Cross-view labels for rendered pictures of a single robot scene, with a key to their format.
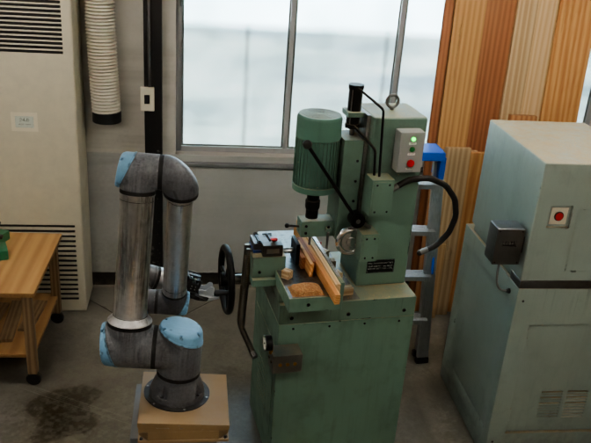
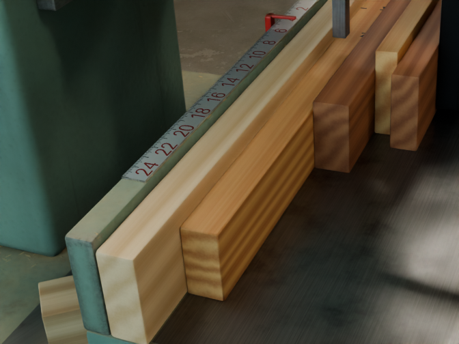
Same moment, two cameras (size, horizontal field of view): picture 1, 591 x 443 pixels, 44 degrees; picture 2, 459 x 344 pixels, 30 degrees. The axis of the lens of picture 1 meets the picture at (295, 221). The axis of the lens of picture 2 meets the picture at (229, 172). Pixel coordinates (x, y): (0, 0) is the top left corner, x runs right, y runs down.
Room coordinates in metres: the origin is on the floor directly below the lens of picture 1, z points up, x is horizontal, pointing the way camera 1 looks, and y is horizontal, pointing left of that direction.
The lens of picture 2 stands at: (3.19, 0.23, 1.17)
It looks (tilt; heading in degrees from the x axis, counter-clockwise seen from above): 31 degrees down; 223
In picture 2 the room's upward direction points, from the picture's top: 5 degrees counter-clockwise
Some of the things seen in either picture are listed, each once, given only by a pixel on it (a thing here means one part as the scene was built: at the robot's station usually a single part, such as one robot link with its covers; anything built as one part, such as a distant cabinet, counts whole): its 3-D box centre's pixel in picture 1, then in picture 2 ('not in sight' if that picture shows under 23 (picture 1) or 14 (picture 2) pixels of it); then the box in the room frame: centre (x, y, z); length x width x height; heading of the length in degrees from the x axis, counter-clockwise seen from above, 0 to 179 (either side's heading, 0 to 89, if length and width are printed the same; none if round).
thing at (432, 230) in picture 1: (413, 257); not in sight; (3.49, -0.63, 0.58); 0.27 x 0.25 x 1.16; 8
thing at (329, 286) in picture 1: (314, 261); (380, 24); (2.67, -0.09, 0.92); 0.62 x 0.02 x 0.04; 16
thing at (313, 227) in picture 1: (315, 227); not in sight; (2.76, -0.08, 1.03); 0.14 x 0.07 x 0.09; 106
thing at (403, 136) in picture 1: (408, 150); not in sight; (2.71, -0.41, 1.40); 0.10 x 0.06 x 0.16; 106
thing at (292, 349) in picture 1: (285, 359); not in sight; (2.47, 0.00, 0.58); 0.12 x 0.08 x 0.08; 106
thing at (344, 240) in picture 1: (350, 240); not in sight; (2.67, -0.22, 1.02); 0.12 x 0.03 x 0.12; 106
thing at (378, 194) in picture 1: (378, 194); not in sight; (2.67, -0.31, 1.23); 0.09 x 0.08 x 0.15; 106
